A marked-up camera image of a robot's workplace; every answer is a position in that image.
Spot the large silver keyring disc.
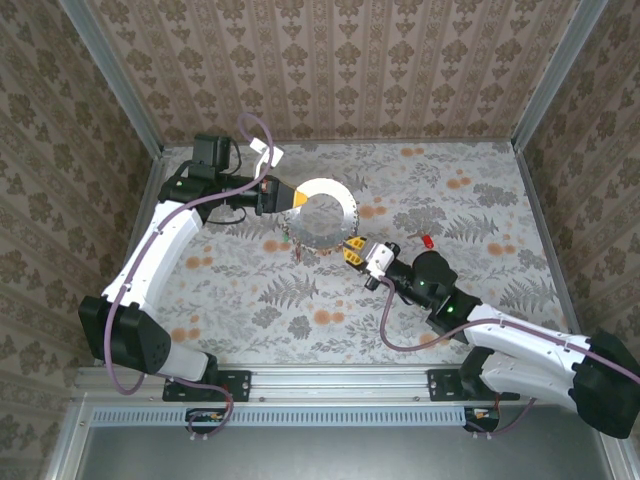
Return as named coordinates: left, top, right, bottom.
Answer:
left=284, top=177, right=360, bottom=255

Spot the floral patterned tablecloth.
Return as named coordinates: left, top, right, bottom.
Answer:
left=115, top=142, right=569, bottom=366

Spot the grey metal base panel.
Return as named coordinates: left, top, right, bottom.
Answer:
left=44, top=399, right=640, bottom=480

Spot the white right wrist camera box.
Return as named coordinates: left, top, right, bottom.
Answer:
left=362, top=242, right=397, bottom=280

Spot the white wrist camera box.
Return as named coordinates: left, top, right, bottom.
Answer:
left=362, top=242, right=397, bottom=280
left=248, top=138, right=285, bottom=180

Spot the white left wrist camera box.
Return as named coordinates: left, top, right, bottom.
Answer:
left=248, top=138, right=285, bottom=180

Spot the thin black left gripper cable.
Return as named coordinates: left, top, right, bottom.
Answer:
left=203, top=141, right=250, bottom=226

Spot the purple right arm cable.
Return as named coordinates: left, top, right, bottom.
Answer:
left=378, top=279, right=640, bottom=441

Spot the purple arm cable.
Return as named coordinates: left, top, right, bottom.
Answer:
left=106, top=112, right=275, bottom=445
left=378, top=279, right=640, bottom=441

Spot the wide aluminium base rail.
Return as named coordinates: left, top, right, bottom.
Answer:
left=74, top=364, right=609, bottom=401

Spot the aluminium frame rail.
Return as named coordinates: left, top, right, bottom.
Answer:
left=94, top=147, right=171, bottom=366
left=513, top=143, right=581, bottom=336

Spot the black connector with wires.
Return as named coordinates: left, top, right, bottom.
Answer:
left=184, top=407, right=227, bottom=435
left=462, top=405, right=502, bottom=434

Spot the white slotted cable duct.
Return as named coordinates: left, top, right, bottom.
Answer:
left=92, top=405, right=469, bottom=427

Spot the aluminium frame post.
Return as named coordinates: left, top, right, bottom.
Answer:
left=512, top=0, right=609, bottom=151
left=58, top=0, right=166, bottom=157

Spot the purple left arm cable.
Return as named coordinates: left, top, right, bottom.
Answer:
left=106, top=112, right=275, bottom=445

